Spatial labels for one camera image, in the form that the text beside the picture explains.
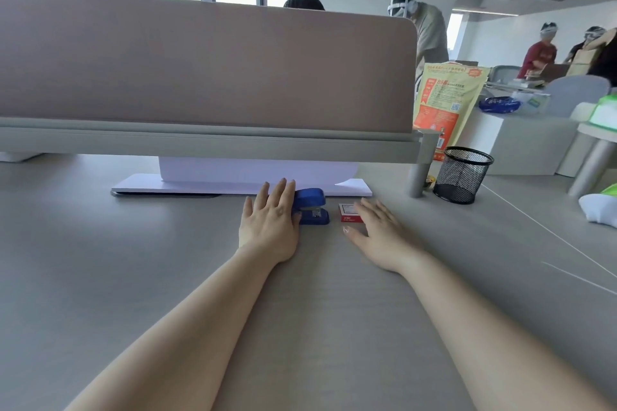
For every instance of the white and green plush item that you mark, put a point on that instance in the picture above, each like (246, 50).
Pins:
(602, 211)

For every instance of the yellow and orange bag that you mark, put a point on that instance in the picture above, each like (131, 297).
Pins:
(446, 102)

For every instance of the person's left thumb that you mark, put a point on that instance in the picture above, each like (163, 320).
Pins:
(297, 219)

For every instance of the person's left little finger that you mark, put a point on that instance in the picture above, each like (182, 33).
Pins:
(248, 207)

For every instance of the person's right middle finger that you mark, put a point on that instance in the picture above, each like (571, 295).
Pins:
(373, 211)

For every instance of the person's left middle finger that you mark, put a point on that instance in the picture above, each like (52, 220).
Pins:
(278, 193)

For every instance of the stack of white paper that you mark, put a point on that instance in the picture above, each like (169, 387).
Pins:
(231, 182)

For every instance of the grey office chair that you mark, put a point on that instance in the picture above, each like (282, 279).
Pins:
(576, 95)

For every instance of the person's left hand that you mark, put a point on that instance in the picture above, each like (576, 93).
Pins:
(270, 232)

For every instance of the black mesh pen holder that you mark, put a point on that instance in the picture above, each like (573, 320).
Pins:
(462, 177)

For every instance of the person's right little finger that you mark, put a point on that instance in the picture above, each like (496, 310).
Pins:
(394, 222)

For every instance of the person's right forearm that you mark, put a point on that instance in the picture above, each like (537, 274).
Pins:
(491, 338)

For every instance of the person's right thumb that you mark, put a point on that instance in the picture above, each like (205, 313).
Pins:
(354, 234)

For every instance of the green and white packet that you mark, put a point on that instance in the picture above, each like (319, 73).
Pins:
(605, 112)

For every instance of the person's left forearm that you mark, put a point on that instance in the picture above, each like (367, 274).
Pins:
(193, 338)

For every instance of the grey divider rail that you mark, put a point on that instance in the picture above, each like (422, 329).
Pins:
(193, 143)

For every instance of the pink fabric desk divider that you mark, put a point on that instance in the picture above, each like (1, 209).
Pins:
(202, 68)

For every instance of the grey rail support leg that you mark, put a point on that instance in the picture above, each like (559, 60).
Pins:
(418, 179)

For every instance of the red and white staple box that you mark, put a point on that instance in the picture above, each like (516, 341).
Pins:
(348, 212)

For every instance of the blue stapler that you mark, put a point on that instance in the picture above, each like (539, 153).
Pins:
(312, 207)

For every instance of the blue plastic bag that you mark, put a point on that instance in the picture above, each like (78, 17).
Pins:
(499, 105)

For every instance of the grey table leg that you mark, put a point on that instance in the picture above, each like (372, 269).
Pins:
(590, 167)

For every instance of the person's right hand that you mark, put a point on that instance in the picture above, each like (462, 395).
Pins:
(385, 244)

